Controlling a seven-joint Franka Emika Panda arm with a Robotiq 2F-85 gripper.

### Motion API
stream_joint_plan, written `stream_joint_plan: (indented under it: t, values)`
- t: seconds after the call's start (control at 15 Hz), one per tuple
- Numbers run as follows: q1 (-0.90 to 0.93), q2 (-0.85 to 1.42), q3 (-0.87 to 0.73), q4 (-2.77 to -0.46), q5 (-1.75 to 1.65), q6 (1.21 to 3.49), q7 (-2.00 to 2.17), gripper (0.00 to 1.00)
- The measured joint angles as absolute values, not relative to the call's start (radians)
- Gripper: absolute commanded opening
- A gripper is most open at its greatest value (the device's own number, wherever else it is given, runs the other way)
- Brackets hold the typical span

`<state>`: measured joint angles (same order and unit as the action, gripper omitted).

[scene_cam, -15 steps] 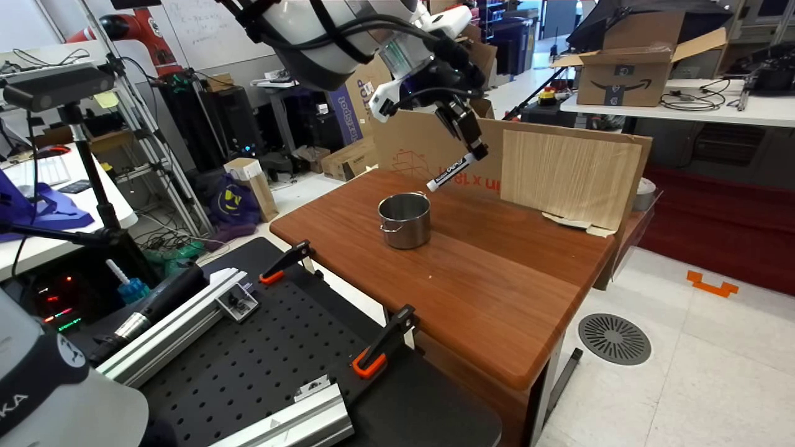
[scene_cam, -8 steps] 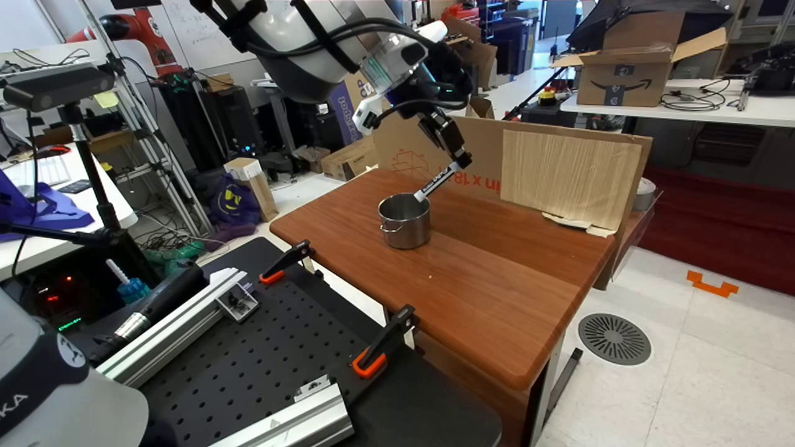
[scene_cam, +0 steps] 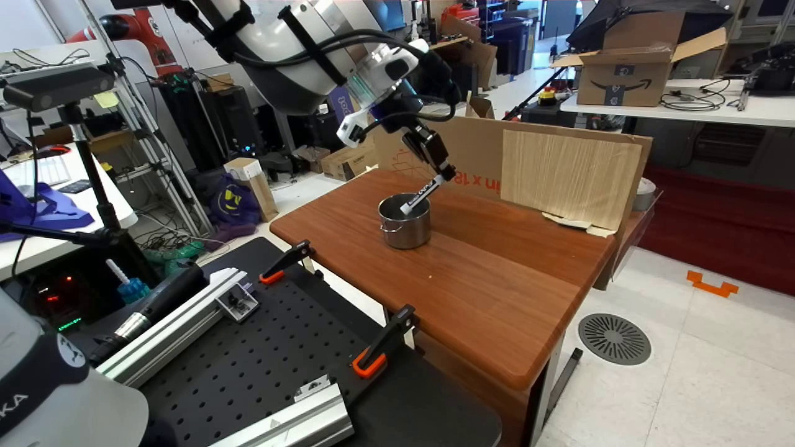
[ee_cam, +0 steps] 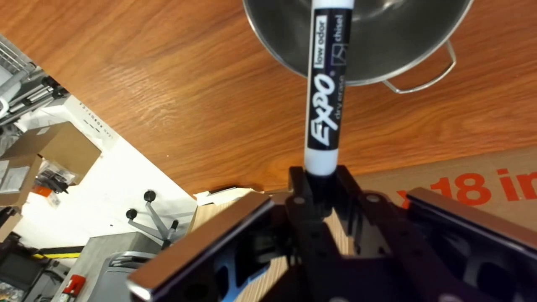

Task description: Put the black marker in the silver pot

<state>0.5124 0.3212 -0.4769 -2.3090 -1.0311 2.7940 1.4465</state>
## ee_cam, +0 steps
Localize small red object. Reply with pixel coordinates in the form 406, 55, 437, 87
62, 273, 87, 297

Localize white tape strip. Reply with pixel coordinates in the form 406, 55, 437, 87
192, 186, 254, 210

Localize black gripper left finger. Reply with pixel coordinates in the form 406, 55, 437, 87
125, 164, 337, 302

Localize brown cardboard box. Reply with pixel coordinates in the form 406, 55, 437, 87
3, 121, 103, 188

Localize light wooden board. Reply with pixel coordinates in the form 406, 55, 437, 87
189, 190, 357, 302

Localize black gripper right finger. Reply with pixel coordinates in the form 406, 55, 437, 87
333, 164, 537, 302

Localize flat cardboard box red print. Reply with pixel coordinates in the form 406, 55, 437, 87
350, 146, 537, 231

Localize grey tripod with black feet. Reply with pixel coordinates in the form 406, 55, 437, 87
124, 190, 181, 248

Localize grey metal frame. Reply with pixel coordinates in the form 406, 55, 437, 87
0, 35, 70, 132

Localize black Expo dry-erase marker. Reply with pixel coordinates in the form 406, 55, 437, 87
301, 0, 355, 191

